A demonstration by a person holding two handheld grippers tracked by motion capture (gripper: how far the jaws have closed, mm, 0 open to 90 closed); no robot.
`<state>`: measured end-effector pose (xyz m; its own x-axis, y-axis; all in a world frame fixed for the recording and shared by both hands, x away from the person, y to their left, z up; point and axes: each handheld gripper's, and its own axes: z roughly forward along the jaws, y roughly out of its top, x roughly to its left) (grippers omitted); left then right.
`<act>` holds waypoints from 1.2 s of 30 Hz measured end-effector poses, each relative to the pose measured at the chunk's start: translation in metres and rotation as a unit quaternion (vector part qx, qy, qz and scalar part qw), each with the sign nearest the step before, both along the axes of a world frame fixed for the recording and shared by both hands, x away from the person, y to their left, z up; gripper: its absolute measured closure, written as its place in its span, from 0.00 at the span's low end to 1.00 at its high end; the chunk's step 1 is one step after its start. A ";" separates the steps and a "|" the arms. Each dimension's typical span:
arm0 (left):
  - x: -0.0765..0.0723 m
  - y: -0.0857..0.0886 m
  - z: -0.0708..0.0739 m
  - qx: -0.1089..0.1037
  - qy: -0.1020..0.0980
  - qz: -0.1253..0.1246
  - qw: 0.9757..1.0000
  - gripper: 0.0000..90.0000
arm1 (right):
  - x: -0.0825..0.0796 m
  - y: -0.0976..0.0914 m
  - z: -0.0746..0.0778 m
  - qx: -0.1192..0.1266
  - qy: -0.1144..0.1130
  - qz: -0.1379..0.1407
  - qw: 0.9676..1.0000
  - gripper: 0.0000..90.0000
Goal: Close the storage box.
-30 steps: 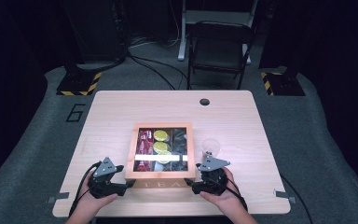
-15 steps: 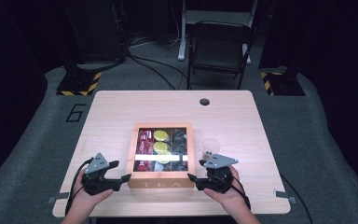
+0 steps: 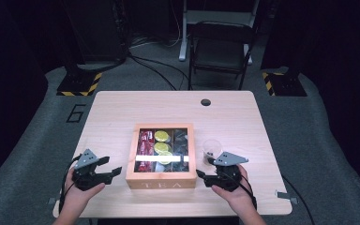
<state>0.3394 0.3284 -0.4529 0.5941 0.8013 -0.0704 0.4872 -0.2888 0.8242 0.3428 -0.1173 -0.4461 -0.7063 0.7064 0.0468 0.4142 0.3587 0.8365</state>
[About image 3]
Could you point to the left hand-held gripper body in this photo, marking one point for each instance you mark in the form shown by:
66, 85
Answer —
86, 175

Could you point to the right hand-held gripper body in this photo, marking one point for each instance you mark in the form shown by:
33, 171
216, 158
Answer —
229, 175

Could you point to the dark tea piece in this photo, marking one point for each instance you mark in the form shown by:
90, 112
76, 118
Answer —
210, 153

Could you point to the clear plastic cup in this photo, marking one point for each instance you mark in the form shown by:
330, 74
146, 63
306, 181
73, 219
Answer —
212, 145

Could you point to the wooden tea box glass lid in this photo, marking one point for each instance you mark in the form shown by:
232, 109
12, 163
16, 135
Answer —
161, 179

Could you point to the person's left hand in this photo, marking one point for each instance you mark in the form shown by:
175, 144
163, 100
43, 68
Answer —
81, 197

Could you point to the person's right hand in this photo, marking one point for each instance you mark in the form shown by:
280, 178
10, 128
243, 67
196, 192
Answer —
237, 197

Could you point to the pile of dark packets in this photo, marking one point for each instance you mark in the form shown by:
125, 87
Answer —
180, 145

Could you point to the pile of red packets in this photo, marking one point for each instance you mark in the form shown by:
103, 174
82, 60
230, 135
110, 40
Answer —
145, 146

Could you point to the yellow lidded capsule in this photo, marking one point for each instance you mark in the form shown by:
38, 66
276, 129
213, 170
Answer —
162, 136
161, 147
165, 157

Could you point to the black striped stand base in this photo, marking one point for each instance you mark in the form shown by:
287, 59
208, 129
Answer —
284, 84
78, 84

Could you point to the black folding chair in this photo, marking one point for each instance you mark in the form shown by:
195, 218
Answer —
220, 47

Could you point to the black cabinet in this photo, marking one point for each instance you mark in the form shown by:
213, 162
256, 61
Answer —
93, 31

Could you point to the white desk frame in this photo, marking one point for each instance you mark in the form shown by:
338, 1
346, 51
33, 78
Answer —
187, 18

